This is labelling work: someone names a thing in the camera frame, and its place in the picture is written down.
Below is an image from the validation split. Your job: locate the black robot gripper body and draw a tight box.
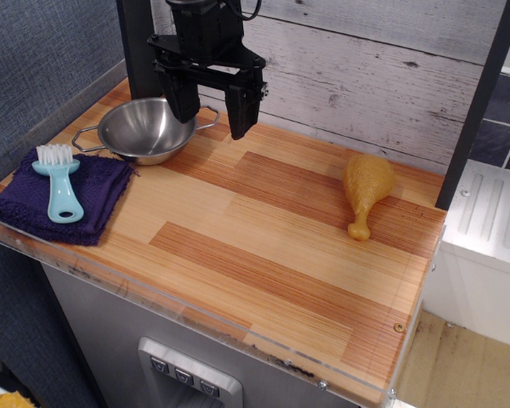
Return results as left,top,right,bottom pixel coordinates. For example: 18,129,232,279
148,1,266,101

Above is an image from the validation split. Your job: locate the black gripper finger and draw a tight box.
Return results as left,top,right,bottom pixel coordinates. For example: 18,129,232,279
156,71,201,123
225,87,258,140

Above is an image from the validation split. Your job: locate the stainless steel colander bowl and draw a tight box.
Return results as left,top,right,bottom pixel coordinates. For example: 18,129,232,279
71,98,221,166

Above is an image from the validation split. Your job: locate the yellow toy chicken drumstick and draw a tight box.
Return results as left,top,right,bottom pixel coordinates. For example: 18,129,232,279
343,154,395,241

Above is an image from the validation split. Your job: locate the light blue scrub brush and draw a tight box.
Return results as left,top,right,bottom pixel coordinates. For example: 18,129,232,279
31,144,84,224

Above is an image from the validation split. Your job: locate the purple folded cloth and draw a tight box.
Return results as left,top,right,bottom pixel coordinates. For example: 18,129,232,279
0,148,133,246

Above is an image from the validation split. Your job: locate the clear acrylic table edge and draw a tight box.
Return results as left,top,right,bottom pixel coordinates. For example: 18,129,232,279
0,201,445,407

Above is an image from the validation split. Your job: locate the silver toy fridge cabinet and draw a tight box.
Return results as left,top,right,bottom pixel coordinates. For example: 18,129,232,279
44,265,387,407

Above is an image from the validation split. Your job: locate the white toy sink counter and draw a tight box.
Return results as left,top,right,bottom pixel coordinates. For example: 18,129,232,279
422,161,510,345

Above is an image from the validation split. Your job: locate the yellow object bottom left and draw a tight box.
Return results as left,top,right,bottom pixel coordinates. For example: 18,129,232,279
0,392,35,408

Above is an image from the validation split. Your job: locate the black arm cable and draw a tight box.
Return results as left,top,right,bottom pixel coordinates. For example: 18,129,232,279
220,0,264,22

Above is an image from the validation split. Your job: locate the black left upright post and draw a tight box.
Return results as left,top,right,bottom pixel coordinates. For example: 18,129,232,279
116,0,162,99

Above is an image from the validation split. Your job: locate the black upright post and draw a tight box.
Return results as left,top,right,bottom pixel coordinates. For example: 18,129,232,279
116,0,162,99
435,0,510,210

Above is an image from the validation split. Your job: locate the black right upright post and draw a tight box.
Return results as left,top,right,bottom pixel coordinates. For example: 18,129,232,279
435,0,510,210

